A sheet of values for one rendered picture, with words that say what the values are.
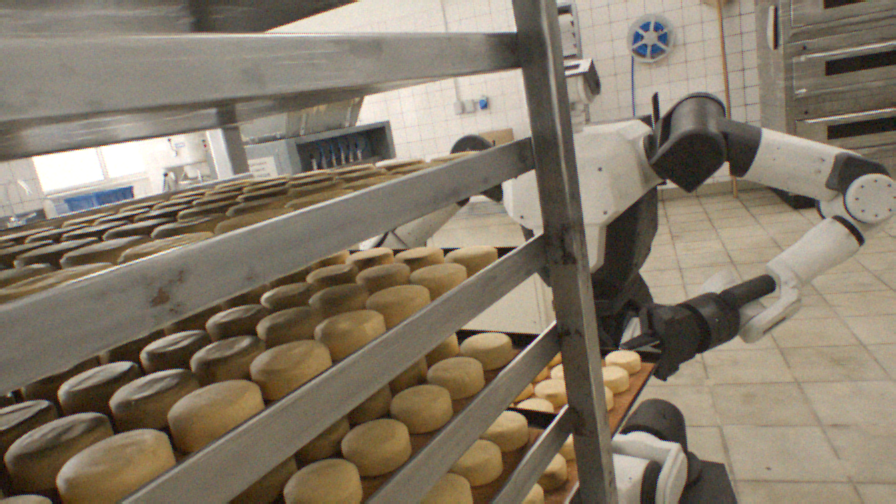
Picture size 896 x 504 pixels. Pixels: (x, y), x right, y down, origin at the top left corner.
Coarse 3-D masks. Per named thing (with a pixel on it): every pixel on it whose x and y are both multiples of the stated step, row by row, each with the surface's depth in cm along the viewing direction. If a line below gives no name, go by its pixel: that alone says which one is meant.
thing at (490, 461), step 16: (512, 416) 62; (496, 432) 60; (512, 432) 60; (528, 432) 63; (480, 448) 58; (496, 448) 57; (512, 448) 60; (528, 448) 60; (464, 464) 56; (480, 464) 55; (496, 464) 56; (512, 464) 58; (448, 480) 54; (464, 480) 53; (480, 480) 55; (496, 480) 56; (432, 496) 52; (448, 496) 52; (464, 496) 51; (480, 496) 54
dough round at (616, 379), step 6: (606, 372) 88; (612, 372) 87; (618, 372) 87; (624, 372) 87; (606, 378) 86; (612, 378) 86; (618, 378) 85; (624, 378) 85; (606, 384) 85; (612, 384) 85; (618, 384) 85; (624, 384) 85; (612, 390) 85; (618, 390) 85; (624, 390) 86
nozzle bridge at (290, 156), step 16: (352, 128) 227; (368, 128) 238; (384, 128) 251; (256, 144) 206; (272, 144) 193; (288, 144) 192; (304, 144) 214; (320, 144) 222; (336, 144) 232; (352, 144) 242; (368, 144) 254; (384, 144) 253; (208, 160) 204; (256, 160) 197; (272, 160) 194; (288, 160) 192; (304, 160) 213; (336, 160) 231; (368, 160) 243; (384, 160) 255; (256, 176) 198; (272, 176) 196
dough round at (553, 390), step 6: (540, 384) 87; (546, 384) 87; (552, 384) 87; (558, 384) 87; (564, 384) 86; (540, 390) 86; (546, 390) 85; (552, 390) 85; (558, 390) 85; (564, 390) 85; (540, 396) 85; (546, 396) 84; (552, 396) 84; (558, 396) 84; (564, 396) 84; (552, 402) 84; (558, 402) 84; (564, 402) 84
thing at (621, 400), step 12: (636, 372) 90; (648, 372) 90; (636, 384) 87; (624, 396) 84; (612, 408) 82; (624, 408) 81; (612, 420) 79; (576, 468) 70; (576, 480) 68; (552, 492) 67; (564, 492) 66
